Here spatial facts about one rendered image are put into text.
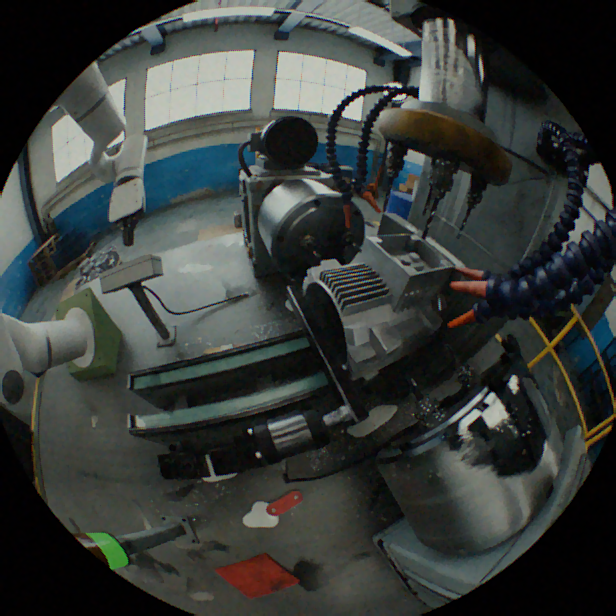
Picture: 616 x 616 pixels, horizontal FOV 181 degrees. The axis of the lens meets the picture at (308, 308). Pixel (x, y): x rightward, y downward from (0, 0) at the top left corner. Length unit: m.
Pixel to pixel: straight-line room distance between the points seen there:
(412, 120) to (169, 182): 5.71
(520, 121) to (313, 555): 0.91
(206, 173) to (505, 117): 5.57
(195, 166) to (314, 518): 5.79
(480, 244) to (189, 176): 5.64
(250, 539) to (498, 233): 0.79
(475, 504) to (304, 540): 0.37
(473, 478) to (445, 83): 0.38
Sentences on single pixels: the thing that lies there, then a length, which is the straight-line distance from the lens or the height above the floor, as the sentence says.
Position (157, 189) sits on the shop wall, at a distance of 5.91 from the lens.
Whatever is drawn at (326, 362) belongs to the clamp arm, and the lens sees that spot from 0.28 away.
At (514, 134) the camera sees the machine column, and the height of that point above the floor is 1.43.
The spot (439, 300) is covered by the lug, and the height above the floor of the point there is 1.09.
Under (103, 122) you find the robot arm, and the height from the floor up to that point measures 1.42.
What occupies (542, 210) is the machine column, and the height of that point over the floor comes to 1.32.
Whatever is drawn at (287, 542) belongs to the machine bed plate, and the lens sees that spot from 0.52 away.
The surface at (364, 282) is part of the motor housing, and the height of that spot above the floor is 1.11.
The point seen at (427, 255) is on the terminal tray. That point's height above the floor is 1.13.
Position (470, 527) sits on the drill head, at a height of 1.11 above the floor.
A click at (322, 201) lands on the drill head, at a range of 0.44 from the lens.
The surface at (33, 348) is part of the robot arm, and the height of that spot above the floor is 1.10.
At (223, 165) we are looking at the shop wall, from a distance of 5.63.
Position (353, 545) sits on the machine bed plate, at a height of 0.80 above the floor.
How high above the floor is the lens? 1.27
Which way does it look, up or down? 47 degrees down
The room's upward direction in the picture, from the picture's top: 6 degrees clockwise
